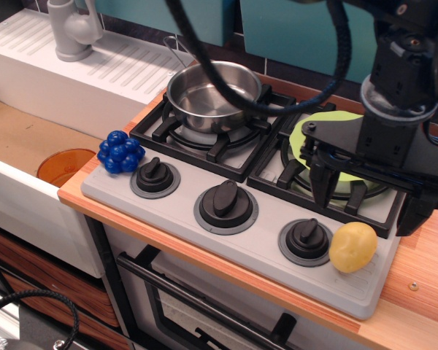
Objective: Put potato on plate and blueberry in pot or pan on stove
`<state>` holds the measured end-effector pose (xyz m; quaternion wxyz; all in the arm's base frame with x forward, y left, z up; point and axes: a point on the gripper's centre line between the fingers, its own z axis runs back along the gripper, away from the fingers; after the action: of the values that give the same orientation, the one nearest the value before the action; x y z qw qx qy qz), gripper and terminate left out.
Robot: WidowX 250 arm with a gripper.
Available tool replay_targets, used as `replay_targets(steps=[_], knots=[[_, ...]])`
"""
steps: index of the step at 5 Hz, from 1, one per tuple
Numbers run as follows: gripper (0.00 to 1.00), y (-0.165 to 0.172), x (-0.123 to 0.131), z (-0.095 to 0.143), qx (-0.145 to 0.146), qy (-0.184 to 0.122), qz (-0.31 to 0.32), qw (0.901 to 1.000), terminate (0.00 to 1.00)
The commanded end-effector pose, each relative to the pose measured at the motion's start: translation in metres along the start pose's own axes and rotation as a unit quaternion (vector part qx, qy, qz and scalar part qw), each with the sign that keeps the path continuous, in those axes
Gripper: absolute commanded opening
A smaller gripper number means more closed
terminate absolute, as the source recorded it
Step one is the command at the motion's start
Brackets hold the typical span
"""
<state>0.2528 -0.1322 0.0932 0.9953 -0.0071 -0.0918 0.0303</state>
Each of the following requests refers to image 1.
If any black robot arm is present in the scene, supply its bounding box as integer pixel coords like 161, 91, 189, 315
301, 1, 438, 236

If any white toy sink unit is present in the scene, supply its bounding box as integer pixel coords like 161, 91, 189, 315
0, 9, 191, 278

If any black right stove knob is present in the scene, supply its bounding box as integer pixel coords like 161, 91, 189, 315
278, 218, 333, 268

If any black right burner grate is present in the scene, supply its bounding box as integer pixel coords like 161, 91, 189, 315
247, 103, 403, 239

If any black left stove knob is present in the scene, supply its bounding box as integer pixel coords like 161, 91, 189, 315
130, 157, 181, 200

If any teal wall cabinet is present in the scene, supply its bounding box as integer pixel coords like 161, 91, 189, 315
96, 1, 376, 82

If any yellow toy potato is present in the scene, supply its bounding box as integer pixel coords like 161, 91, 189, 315
328, 222, 377, 273

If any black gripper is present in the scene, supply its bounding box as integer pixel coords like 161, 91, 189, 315
301, 116, 438, 236

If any orange plastic bowl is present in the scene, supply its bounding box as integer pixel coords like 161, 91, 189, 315
36, 148, 96, 187

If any black stove knob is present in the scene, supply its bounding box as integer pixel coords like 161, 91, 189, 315
130, 157, 181, 200
193, 179, 259, 236
278, 218, 333, 268

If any blue toy blueberry cluster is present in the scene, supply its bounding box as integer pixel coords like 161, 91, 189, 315
97, 131, 145, 174

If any black left burner grate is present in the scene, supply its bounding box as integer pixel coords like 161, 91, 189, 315
130, 95, 283, 182

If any wooden drawer front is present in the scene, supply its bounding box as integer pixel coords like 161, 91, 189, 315
0, 229, 130, 349

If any stainless steel pot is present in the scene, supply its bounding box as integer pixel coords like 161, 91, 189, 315
164, 36, 262, 134

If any grey toy stove top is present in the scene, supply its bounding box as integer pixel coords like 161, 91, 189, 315
81, 133, 399, 319

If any black middle stove knob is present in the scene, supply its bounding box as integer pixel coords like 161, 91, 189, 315
193, 179, 259, 236

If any green plastic plate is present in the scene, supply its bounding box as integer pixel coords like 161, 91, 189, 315
289, 111, 362, 182

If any black burner grate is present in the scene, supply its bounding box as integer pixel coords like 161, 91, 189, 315
247, 103, 403, 239
130, 95, 283, 182

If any oven door with handle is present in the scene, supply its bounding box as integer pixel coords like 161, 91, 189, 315
116, 246, 355, 349

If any black braided cable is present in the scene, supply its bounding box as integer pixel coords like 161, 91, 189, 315
164, 0, 353, 117

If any grey toy faucet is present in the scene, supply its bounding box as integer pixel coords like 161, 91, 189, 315
47, 0, 104, 62

